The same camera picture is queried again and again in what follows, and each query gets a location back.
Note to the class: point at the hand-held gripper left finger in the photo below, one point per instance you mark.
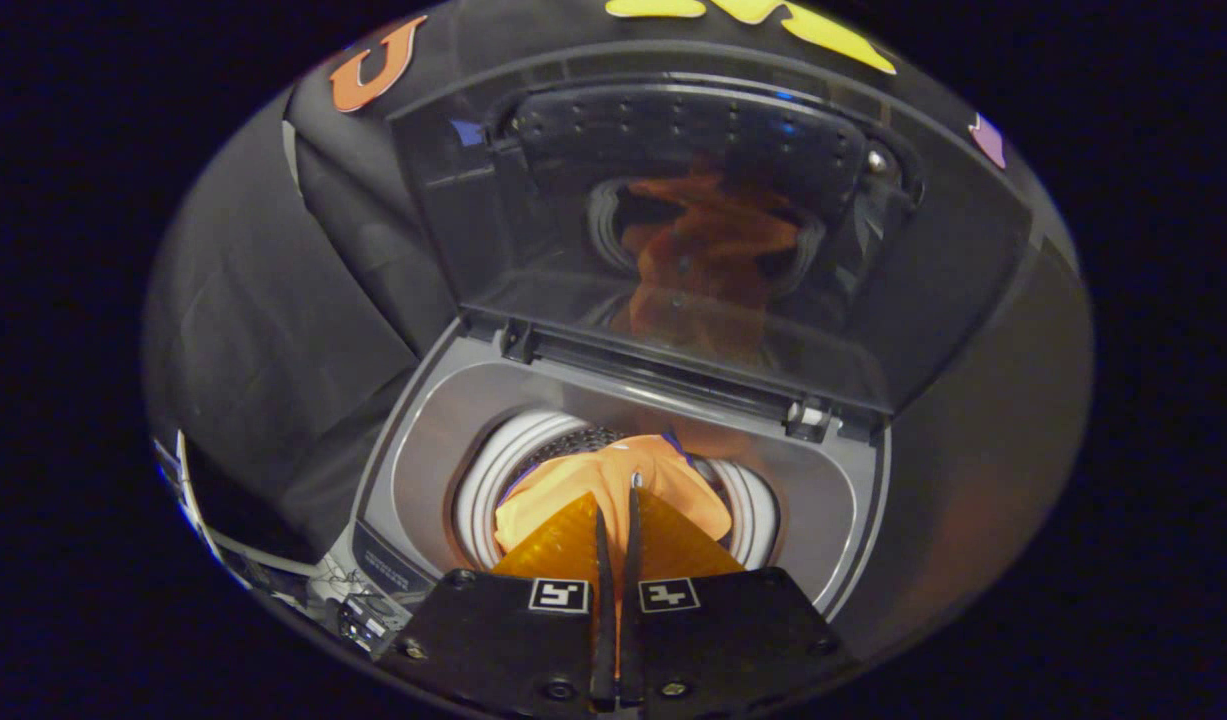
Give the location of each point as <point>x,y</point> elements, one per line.
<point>513,650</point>

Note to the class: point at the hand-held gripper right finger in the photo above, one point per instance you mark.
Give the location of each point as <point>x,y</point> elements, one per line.
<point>723,640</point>

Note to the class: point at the orange polo shirt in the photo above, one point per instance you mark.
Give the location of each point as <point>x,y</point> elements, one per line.
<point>623,475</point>

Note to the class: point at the dark glass washing machine lid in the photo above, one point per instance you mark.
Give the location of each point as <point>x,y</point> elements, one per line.
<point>933,260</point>

